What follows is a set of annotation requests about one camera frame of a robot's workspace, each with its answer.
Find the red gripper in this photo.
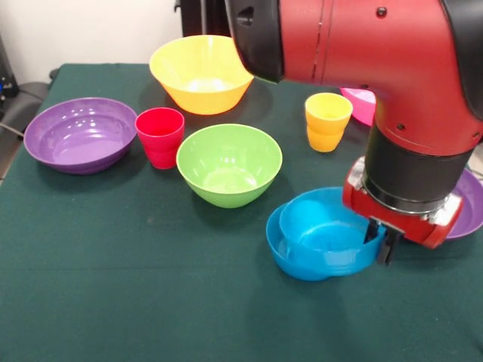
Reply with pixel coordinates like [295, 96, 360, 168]
[342, 156, 464, 267]

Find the blue bowl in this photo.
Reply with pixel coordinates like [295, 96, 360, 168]
[278, 187, 388, 280]
[266, 205, 340, 282]

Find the orange cup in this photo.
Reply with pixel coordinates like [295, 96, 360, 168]
[304, 92, 354, 154]

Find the pink bowl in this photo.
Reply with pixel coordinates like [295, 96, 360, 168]
[339, 86, 377, 127]

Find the green bowl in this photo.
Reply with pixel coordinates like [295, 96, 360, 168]
[176, 123, 284, 210]

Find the orange bowl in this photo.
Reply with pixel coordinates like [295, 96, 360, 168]
[149, 34, 256, 115]

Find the black computer tower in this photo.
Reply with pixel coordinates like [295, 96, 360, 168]
[0, 33, 20, 110]

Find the purple bowl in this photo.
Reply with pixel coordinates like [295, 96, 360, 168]
[23, 97, 138, 176]
[445, 167, 483, 242]

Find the dark green tablecloth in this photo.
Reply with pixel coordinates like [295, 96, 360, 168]
[0, 63, 483, 362]

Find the red cup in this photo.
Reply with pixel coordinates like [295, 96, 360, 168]
[134, 107, 186, 170]

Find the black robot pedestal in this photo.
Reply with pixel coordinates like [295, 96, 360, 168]
[180, 0, 235, 38]

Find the grey cable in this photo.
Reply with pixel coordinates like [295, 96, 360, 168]
[0, 121, 26, 143]

